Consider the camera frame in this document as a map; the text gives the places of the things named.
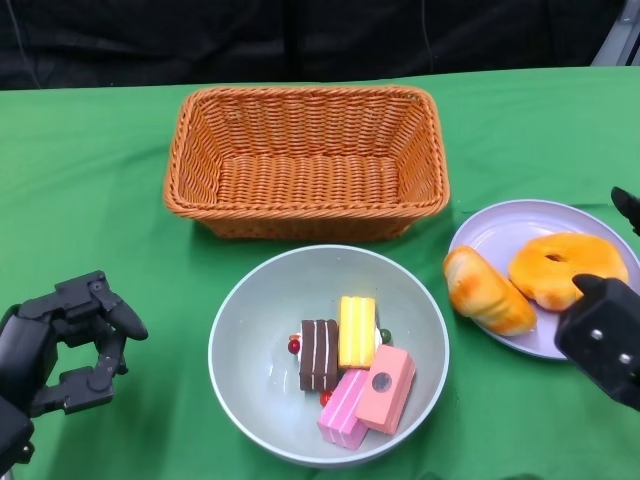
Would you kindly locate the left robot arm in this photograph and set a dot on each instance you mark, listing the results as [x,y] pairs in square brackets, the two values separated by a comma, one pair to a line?
[12,430]

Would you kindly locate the orange wicker basket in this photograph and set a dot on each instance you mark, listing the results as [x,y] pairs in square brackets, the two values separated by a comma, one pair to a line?
[305,185]

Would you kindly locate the grey-green round bowl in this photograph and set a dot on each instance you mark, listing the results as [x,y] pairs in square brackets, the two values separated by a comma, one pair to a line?
[260,310]

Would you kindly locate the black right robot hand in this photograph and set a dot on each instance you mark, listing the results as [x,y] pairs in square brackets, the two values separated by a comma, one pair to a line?
[600,335]

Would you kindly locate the lavender round plate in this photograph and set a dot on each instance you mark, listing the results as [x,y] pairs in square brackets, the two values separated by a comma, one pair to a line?
[505,225]

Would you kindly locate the brown chocolate cake slice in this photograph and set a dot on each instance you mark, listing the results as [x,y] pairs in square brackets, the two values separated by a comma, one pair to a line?
[319,357]

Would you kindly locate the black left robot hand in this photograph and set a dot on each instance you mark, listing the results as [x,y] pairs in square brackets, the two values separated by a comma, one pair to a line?
[25,345]

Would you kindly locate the salmon cake with round hole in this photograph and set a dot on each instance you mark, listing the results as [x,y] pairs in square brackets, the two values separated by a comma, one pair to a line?
[385,395]

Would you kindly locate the black backdrop curtain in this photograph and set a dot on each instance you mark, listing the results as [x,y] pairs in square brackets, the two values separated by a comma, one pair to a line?
[250,40]

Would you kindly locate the long golden bread loaf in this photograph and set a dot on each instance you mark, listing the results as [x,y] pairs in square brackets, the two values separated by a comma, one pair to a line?
[490,295]

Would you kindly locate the grey metal frame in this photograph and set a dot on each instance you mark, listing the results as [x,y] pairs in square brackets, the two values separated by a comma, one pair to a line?
[617,35]

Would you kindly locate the pink striped cake slice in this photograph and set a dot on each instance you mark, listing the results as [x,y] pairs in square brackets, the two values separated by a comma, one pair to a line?
[342,410]

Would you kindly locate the yellow cake slice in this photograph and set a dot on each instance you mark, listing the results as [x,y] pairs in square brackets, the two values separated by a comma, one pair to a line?
[356,332]

